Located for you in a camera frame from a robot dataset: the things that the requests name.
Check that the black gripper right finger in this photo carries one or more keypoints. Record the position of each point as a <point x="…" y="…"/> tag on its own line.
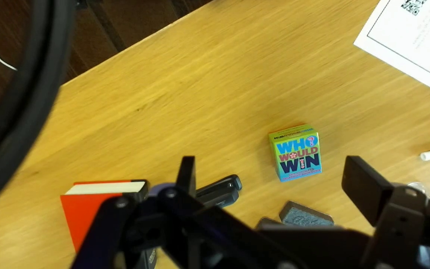
<point x="366" y="187"/>

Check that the red hardcover book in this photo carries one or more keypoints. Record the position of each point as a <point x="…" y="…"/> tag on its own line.
<point x="82" y="214"/>

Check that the white printed paper sheet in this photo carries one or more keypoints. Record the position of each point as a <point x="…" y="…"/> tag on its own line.
<point x="414" y="42"/>

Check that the colourful card game box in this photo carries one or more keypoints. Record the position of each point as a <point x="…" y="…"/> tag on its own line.
<point x="297" y="154"/>

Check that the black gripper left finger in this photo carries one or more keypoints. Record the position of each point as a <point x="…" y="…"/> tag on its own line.
<point x="185" y="174"/>

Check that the grey rectangular block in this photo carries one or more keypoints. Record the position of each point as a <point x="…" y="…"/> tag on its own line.
<point x="269" y="225"/>
<point x="305" y="216"/>

